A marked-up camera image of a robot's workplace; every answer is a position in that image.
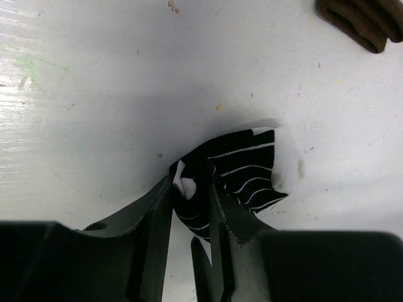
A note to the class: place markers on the black white striped ankle sock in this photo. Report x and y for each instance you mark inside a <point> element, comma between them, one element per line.
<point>257,167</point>

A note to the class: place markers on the mustard yellow striped sock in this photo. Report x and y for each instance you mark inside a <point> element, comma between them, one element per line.
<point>369,23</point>

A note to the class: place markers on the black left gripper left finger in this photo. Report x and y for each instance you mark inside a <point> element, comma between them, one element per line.
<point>119,258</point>

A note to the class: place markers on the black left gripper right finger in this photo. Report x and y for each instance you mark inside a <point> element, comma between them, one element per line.
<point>252,261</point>

